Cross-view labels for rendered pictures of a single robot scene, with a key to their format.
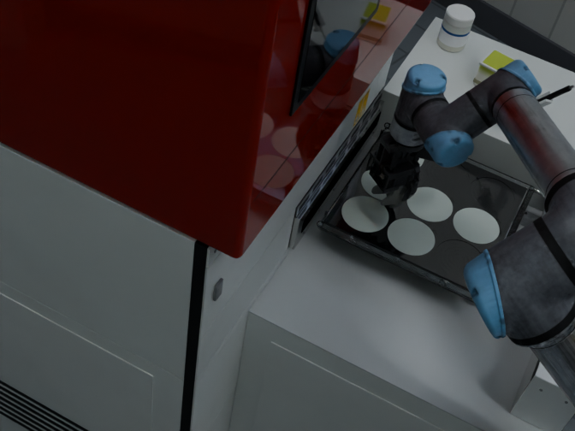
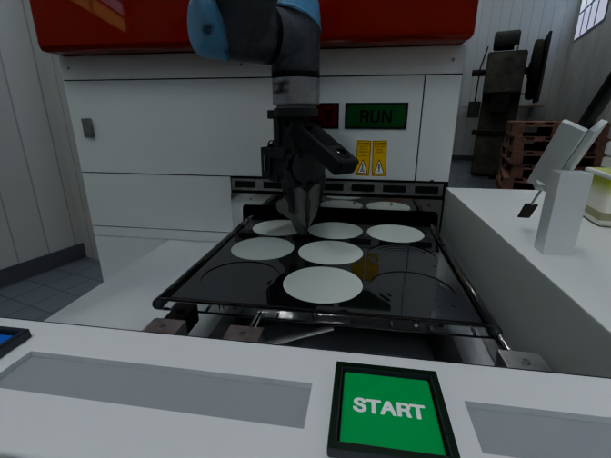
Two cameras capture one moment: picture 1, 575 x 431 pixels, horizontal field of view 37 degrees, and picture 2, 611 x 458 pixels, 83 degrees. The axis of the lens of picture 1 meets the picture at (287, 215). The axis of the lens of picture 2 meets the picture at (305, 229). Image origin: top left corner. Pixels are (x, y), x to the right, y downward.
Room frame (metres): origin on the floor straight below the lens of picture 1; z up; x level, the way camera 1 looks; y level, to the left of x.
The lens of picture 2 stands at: (1.18, -0.78, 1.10)
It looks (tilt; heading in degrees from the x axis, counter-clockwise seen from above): 18 degrees down; 80
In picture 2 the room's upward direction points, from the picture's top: straight up
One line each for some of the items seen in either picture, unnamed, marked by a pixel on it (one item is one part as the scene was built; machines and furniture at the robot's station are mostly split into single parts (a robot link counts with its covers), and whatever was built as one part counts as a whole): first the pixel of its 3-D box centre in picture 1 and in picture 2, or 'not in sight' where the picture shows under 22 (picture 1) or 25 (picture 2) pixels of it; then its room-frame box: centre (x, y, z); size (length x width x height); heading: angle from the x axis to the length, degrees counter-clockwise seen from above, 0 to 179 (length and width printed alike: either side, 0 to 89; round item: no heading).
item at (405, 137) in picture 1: (411, 128); (295, 94); (1.26, -0.20, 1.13); 0.08 x 0.08 x 0.05
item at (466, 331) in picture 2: (507, 241); (315, 316); (1.24, -0.47, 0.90); 0.38 x 0.01 x 0.01; 161
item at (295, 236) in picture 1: (338, 169); (331, 216); (1.36, -0.09, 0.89); 0.44 x 0.02 x 0.10; 161
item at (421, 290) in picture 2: (429, 204); (330, 253); (1.30, -0.29, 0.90); 0.34 x 0.34 x 0.01; 71
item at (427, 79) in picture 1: (421, 97); (293, 38); (1.26, -0.20, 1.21); 0.09 x 0.08 x 0.11; 26
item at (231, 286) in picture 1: (305, 176); (250, 154); (1.19, -0.02, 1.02); 0.81 x 0.03 x 0.40; 161
